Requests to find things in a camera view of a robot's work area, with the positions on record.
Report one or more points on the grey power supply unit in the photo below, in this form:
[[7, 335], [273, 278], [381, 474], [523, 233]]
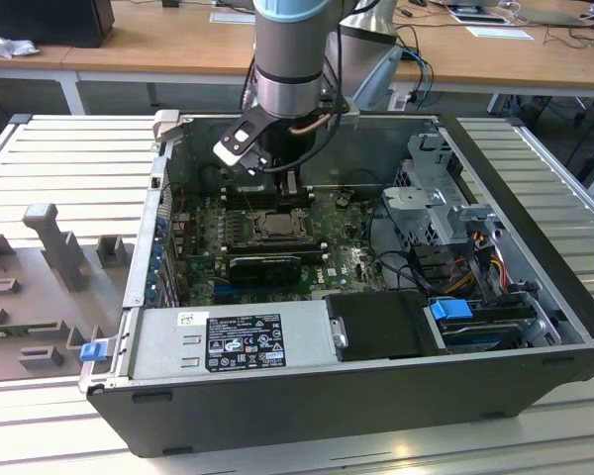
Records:
[[158, 341]]

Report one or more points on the black RAM slot row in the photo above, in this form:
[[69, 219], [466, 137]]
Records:
[[257, 199], [277, 249]]

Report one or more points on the blue disk carrier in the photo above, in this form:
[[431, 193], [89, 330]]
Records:
[[450, 311]]

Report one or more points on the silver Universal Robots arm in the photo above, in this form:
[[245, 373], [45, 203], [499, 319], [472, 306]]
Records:
[[287, 59]]

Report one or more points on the wooden desk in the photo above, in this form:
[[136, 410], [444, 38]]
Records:
[[178, 44]]

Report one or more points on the black computer tower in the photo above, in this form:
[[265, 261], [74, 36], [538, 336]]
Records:
[[44, 20]]

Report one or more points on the crumpled white paper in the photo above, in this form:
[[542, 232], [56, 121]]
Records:
[[10, 45]]

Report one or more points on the CPU socket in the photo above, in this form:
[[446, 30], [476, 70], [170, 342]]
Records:
[[279, 239]]

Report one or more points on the silver metal drive cage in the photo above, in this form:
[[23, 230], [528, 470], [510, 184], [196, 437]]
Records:
[[411, 203]]

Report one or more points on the blue plastic case latch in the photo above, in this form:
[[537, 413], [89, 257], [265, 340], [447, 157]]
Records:
[[93, 352]]

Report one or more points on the black expansion card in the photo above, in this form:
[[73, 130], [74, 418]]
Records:
[[262, 269]]

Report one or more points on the grey parts rack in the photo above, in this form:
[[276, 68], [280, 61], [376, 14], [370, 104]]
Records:
[[39, 297]]

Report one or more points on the green motherboard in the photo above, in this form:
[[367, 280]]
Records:
[[346, 257]]

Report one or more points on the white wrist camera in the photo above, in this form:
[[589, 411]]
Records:
[[230, 153]]

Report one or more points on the white paper sheet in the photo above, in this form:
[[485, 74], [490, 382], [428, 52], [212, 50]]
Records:
[[500, 32]]

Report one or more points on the black plastic air shroud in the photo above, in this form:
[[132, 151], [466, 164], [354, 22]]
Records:
[[381, 326]]

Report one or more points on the black open PC case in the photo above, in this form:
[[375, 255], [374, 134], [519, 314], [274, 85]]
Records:
[[277, 415]]

